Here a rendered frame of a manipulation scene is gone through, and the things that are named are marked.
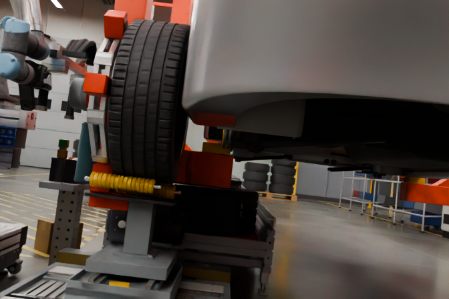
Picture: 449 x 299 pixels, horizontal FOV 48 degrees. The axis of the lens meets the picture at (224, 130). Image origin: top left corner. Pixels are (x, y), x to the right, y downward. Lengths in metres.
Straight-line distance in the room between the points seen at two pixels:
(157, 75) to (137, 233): 0.66
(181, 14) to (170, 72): 2.83
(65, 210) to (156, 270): 0.91
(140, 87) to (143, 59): 0.11
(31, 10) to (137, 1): 0.83
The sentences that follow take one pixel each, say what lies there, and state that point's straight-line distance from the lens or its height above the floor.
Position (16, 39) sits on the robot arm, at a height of 0.94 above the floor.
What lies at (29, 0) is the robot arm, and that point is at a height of 1.11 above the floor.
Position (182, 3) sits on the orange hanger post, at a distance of 4.62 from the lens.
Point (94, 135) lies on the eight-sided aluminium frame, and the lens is 1.92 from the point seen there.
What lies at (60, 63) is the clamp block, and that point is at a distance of 2.00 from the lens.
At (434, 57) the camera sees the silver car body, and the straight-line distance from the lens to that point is 1.06.
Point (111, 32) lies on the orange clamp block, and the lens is 1.97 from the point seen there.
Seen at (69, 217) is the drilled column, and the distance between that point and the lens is 2.69.
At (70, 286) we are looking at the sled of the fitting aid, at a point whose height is 0.15.
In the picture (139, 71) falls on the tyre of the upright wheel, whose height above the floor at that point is 0.91.
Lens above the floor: 0.61
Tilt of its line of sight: 4 degrees up
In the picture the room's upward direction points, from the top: 7 degrees clockwise
